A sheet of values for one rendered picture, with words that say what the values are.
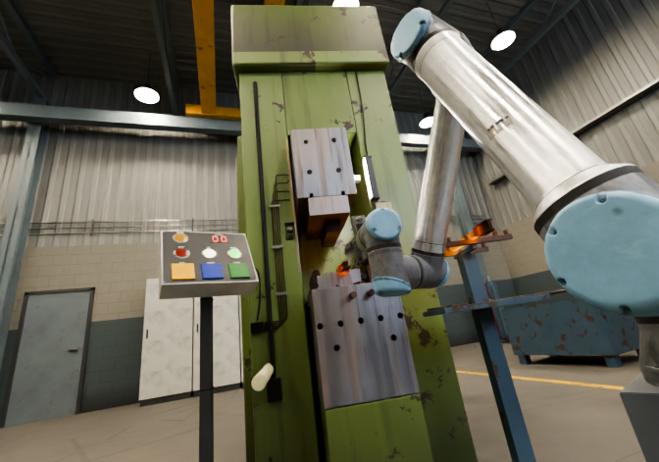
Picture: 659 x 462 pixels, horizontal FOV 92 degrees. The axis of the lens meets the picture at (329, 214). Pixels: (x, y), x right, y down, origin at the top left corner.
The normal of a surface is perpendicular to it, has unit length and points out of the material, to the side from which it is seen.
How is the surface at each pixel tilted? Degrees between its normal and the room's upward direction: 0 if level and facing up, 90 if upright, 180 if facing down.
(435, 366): 90
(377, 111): 90
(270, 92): 90
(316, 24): 90
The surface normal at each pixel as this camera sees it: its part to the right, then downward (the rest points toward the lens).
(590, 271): -0.81, -0.01
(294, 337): 0.11, -0.36
